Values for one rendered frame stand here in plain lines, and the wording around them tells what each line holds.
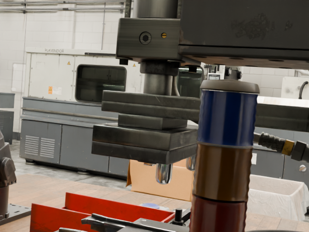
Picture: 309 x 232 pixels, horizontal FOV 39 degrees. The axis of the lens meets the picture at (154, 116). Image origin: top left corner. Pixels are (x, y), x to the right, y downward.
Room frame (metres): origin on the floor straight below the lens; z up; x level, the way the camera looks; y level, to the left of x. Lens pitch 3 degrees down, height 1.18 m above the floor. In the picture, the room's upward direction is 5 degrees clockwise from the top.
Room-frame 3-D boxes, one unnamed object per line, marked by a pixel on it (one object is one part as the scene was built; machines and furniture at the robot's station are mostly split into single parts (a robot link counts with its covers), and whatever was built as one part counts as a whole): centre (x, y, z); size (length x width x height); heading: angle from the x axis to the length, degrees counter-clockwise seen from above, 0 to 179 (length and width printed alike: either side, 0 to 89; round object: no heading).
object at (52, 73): (6.19, 0.40, 1.24); 2.95 x 0.98 x 0.90; 65
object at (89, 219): (0.66, 0.06, 0.98); 0.07 x 0.02 x 0.01; 68
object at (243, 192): (0.30, -0.05, 1.14); 0.04 x 0.04 x 0.03
